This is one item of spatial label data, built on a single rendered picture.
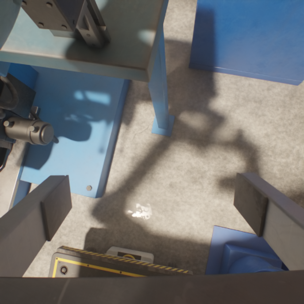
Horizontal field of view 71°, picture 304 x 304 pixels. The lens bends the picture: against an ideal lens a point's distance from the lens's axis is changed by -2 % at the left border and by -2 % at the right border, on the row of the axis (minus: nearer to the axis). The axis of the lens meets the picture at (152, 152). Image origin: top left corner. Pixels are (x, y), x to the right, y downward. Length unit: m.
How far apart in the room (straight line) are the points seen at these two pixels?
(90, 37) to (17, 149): 1.26
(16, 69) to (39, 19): 1.26
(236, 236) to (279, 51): 1.05
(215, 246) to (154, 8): 1.26
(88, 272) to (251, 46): 1.40
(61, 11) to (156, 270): 1.04
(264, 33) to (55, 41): 1.03
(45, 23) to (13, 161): 1.32
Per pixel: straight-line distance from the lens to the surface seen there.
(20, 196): 1.64
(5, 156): 1.22
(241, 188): 0.16
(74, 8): 0.31
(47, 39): 0.46
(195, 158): 1.40
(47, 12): 0.29
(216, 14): 1.20
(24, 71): 1.61
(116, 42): 0.41
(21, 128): 1.10
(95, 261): 1.18
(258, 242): 1.49
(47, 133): 1.07
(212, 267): 1.47
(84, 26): 0.37
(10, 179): 1.58
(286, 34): 1.30
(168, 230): 1.41
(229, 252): 1.33
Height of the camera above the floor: 1.38
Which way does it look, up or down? 79 degrees down
